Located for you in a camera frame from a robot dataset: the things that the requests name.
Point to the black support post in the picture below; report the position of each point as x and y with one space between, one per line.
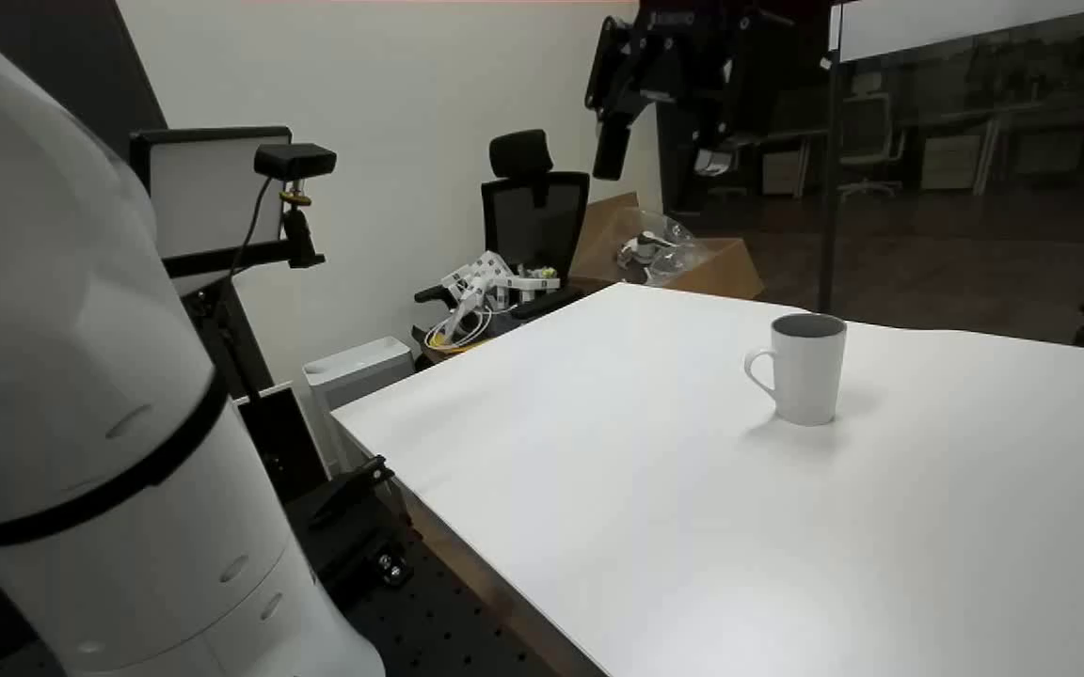
230 341

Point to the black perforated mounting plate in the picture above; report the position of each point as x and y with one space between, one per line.
441 627

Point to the black bracket block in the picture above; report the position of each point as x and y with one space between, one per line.
283 437

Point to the white panel with black frame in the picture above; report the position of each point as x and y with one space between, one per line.
204 194

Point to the black camera on mount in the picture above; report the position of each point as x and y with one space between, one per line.
295 159

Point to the white paper table cover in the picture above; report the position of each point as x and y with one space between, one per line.
718 528

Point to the crumpled clear plastic bag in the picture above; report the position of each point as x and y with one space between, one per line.
655 251

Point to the white rectangular box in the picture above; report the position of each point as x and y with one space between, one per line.
359 365

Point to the open brown cardboard box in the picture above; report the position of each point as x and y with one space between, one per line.
726 264

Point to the white office chair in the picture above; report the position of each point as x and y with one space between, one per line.
871 135

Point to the black mesh office chair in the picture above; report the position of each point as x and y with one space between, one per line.
537 219

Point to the black equipment rig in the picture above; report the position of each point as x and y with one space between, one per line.
619 78

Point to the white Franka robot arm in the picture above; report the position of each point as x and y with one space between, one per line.
66 326

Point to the white drawer cabinet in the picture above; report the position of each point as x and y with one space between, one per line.
949 159

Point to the white ceramic mug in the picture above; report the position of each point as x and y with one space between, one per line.
810 377

